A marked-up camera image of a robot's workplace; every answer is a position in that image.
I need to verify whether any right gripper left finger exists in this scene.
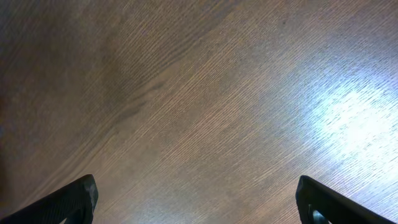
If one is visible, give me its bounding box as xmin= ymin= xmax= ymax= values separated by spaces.
xmin=1 ymin=174 xmax=98 ymax=224

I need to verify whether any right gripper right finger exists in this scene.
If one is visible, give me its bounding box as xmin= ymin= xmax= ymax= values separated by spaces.
xmin=295 ymin=175 xmax=394 ymax=224

